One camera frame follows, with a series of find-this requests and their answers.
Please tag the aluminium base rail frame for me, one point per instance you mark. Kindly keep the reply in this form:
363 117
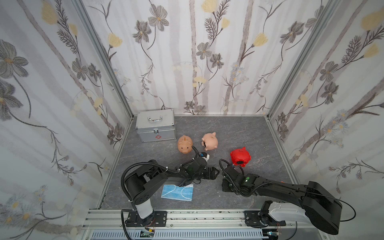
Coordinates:
194 225

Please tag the blue surgical face mask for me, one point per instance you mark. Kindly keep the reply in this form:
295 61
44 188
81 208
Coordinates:
173 192

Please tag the tan piggy bank front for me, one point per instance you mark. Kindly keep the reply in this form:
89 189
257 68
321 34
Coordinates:
185 144

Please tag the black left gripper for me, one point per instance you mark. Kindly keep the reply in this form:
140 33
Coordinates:
208 172

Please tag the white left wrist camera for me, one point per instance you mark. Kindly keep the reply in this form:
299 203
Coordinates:
205 156

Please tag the red piggy bank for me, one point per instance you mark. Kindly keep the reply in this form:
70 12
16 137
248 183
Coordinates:
240 157

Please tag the small green circuit board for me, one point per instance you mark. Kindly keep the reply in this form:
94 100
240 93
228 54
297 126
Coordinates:
147 233

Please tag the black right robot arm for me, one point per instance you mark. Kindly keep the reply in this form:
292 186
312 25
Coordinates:
322 209

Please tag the silver metal first aid case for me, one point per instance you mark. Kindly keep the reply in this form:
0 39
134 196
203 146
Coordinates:
154 126

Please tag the pink piggy bank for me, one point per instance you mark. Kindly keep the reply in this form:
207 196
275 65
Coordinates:
210 141

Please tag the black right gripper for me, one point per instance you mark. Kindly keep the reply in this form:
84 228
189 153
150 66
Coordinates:
229 180

